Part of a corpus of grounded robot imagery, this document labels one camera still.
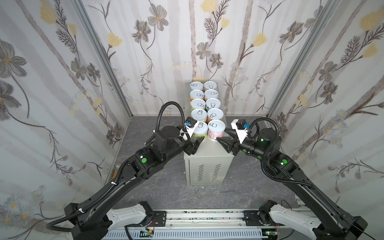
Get pink brown can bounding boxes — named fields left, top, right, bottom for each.
left=208, top=120, right=226, bottom=141

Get left steel scissors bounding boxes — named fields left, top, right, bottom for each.
left=182, top=189, right=202, bottom=201

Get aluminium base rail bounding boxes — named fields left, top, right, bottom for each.
left=104, top=206, right=321, bottom=240

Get yellow labelled can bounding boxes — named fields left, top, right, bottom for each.
left=190, top=90, right=205, bottom=101

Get orange labelled can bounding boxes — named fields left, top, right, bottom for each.
left=204, top=81, right=218, bottom=92

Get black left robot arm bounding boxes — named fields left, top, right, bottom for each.
left=46, top=101, right=203, bottom=240

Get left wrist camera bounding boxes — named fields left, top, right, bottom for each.
left=182, top=117, right=199, bottom=140

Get green labelled can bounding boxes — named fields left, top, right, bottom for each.
left=190, top=99, right=206, bottom=111

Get teal labelled can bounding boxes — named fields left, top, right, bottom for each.
left=190, top=82, right=204, bottom=91

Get right steel scissors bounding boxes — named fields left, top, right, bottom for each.
left=211, top=188, right=234, bottom=196

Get steel scissors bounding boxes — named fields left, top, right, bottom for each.
left=182, top=189, right=202, bottom=201
left=211, top=188, right=234, bottom=196

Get grey metal cabinet box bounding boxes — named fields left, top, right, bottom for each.
left=184, top=84, right=234, bottom=186

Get pink labelled can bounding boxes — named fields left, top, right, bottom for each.
left=204, top=89, right=219, bottom=101

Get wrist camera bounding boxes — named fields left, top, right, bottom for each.
left=182, top=117, right=199, bottom=140
left=231, top=119, right=250, bottom=144

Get brown labelled can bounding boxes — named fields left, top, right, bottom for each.
left=207, top=108, right=224, bottom=123

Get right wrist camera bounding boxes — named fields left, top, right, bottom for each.
left=231, top=119, right=250, bottom=144

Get pale teal can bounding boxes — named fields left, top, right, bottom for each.
left=206, top=98, right=222, bottom=111

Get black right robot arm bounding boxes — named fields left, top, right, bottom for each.
left=217, top=117, right=368, bottom=240

